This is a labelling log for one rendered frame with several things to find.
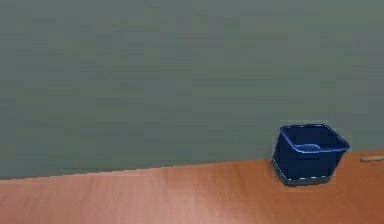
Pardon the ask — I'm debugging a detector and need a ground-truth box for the blue plastic bin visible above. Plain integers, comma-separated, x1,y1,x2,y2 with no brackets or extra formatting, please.
270,123,351,187

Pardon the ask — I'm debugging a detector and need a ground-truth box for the tan wooden stick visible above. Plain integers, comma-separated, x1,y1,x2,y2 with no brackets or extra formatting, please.
359,154,384,163

